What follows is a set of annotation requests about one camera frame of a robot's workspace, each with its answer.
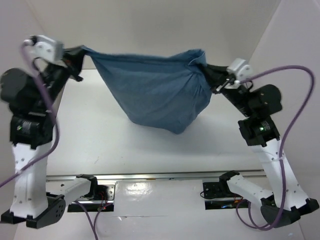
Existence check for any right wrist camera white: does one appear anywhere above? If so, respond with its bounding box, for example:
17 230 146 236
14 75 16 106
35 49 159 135
224 58 253 89

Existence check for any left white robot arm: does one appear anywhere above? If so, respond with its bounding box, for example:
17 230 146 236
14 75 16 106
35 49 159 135
0 68 99 229

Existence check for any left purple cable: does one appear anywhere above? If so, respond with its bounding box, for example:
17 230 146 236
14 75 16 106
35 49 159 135
0 39 111 240

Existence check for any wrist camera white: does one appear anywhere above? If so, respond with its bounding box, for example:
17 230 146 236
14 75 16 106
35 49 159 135
224 58 253 89
24 35 64 63

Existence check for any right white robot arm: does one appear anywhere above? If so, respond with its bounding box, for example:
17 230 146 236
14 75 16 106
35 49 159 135
200 59 320 231

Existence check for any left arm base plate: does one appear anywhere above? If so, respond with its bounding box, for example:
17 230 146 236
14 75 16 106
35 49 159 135
76 181 116 204

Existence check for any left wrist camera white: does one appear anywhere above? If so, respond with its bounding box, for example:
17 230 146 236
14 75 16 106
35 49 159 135
24 35 64 63

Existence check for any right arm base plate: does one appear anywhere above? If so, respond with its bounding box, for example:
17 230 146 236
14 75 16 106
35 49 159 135
199 182 244 200

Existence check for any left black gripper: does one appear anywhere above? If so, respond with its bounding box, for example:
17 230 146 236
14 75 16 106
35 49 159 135
37 44 89 108

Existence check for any blue pillowcase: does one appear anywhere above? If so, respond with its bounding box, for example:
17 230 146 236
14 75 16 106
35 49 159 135
83 46 212 134

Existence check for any aluminium rail front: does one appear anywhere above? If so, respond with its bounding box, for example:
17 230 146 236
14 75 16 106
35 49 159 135
46 169 266 182

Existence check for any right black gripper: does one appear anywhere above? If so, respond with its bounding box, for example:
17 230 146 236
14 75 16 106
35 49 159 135
196 59 253 115

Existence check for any purple cable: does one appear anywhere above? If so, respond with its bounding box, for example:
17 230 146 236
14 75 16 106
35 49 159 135
0 39 111 240
236 65 315 230

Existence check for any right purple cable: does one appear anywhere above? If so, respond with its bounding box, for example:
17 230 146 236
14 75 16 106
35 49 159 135
236 65 315 230

